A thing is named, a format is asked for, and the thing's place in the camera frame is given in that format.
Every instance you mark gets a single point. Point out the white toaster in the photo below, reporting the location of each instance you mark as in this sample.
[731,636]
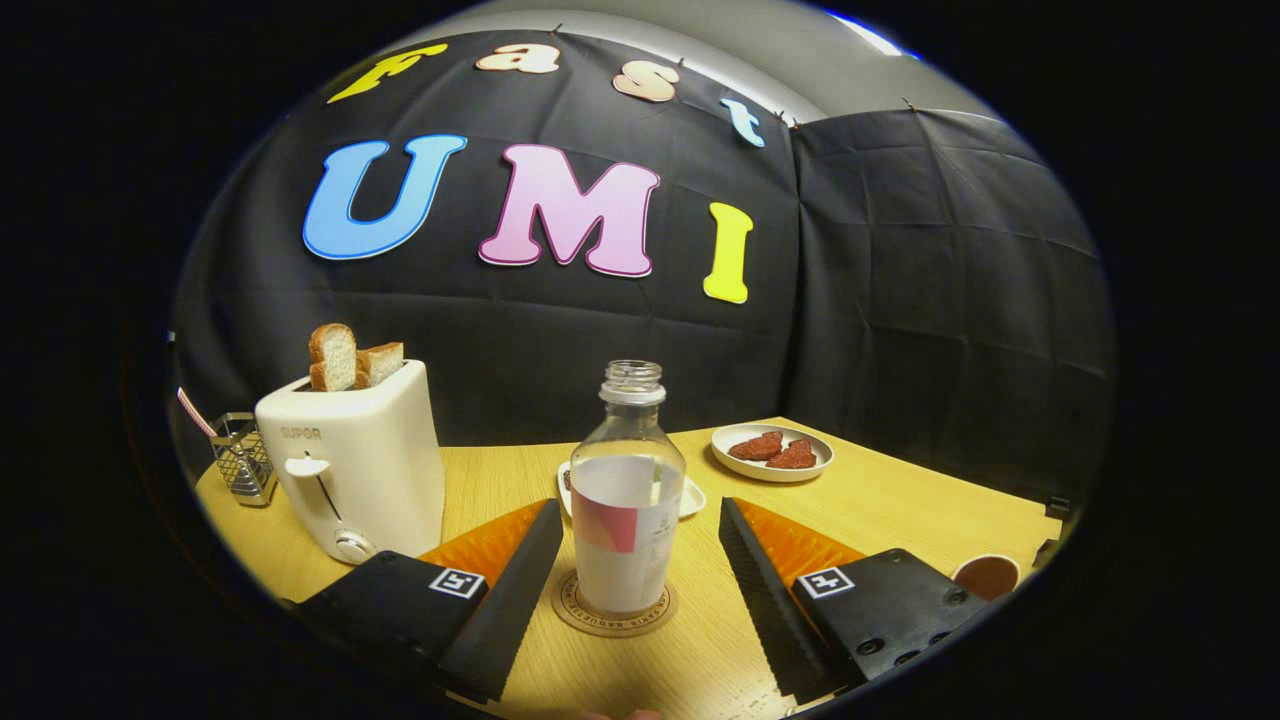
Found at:
[370,460]

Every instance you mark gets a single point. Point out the white divided dish with beans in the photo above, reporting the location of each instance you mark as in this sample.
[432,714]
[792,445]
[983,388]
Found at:
[692,497]

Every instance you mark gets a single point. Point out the black backdrop cloth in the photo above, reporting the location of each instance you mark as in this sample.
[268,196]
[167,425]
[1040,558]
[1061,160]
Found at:
[900,300]

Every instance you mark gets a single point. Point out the bread slice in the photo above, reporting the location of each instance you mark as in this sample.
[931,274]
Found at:
[335,358]
[382,363]

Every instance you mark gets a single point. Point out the clear juice bottle pink label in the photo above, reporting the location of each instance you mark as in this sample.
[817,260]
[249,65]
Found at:
[625,560]

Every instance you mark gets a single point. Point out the white round plate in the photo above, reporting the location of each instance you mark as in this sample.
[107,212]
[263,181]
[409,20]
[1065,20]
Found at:
[770,470]

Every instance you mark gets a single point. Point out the round wooden coaster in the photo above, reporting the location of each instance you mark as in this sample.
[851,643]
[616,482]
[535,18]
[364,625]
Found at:
[600,622]

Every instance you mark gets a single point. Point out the red toast piece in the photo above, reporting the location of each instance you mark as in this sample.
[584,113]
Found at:
[757,446]
[793,457]

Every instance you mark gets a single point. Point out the wooden table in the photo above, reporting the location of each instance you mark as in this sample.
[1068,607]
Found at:
[900,510]

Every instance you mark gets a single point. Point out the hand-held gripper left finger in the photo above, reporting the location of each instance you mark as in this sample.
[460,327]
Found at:
[510,610]

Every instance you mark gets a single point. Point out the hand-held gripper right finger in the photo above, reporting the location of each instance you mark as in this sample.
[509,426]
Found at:
[765,610]

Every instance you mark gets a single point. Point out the striped straw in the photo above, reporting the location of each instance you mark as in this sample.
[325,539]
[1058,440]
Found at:
[195,410]

